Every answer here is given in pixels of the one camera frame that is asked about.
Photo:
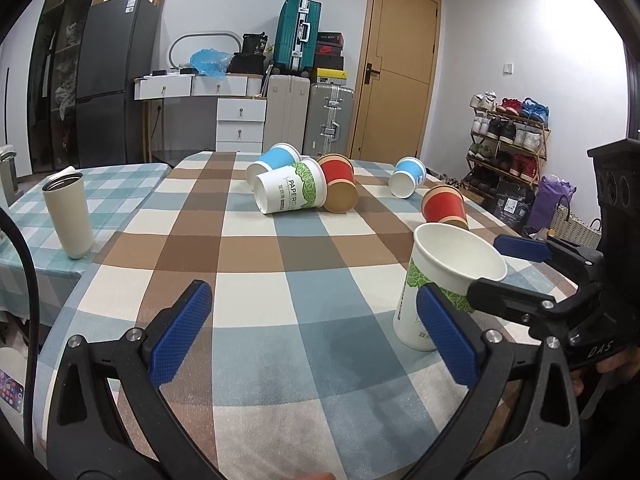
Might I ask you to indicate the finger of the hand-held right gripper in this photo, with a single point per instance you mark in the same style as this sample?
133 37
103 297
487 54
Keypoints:
521 248
505 299

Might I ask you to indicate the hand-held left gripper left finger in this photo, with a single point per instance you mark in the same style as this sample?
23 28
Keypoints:
181 332

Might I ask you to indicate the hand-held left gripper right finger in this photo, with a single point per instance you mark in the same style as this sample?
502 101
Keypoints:
447 335

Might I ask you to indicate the white green leaf paper cup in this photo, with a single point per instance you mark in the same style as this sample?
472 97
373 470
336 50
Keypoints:
450 270
290 187

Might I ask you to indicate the red brown paper cup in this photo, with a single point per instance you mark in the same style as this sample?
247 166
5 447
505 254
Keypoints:
444 206
341 182

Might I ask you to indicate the blue white paper cup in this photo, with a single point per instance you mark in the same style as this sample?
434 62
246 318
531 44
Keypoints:
272 159
407 176

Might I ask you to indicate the person's right hand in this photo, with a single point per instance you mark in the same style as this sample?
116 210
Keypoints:
579 385

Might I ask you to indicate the woven basket bag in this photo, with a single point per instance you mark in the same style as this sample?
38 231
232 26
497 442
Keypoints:
575 225

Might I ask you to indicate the black cardboard box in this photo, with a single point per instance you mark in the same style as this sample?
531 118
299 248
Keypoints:
512 202

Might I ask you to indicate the purple bag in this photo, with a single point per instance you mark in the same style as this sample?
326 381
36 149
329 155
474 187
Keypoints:
547 200

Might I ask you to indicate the wooden shoe rack with shoes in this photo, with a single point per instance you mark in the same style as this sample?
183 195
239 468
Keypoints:
505 145

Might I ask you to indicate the brown blue checkered tablecloth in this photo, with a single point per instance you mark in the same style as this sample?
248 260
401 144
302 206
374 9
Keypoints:
280 280

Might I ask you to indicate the teal white checkered tablecloth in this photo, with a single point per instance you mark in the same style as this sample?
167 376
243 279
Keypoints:
115 195

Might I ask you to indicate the white steel tumbler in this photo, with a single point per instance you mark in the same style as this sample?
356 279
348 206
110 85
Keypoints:
67 217

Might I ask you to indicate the smartphone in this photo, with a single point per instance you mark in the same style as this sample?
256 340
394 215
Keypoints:
11 391

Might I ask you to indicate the wooden door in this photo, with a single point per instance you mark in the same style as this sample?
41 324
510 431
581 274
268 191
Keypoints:
395 70

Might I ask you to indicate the white dressing table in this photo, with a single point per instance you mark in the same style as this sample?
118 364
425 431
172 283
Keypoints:
235 110

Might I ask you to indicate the silver hard suitcase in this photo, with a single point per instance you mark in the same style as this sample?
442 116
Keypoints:
327 120

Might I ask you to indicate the white bin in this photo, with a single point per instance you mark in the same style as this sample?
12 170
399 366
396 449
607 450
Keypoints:
7 175

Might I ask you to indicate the beige hard suitcase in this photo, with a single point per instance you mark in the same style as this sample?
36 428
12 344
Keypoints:
286 112

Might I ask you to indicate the dark grey refrigerator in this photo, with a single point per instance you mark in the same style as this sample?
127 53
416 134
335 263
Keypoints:
112 80

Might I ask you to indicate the stack of shoe boxes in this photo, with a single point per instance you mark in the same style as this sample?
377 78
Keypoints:
330 60

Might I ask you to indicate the blue plastic bag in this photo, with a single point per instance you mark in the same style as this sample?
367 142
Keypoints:
210 62

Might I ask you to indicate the oval vanity mirror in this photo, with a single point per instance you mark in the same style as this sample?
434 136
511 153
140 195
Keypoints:
180 47

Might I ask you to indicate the black bag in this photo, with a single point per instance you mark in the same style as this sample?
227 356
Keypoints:
250 55

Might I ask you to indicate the glass door display cabinet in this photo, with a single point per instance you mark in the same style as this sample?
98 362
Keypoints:
55 75

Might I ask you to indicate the teal hard suitcase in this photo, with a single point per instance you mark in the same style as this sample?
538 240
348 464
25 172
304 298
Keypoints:
297 35

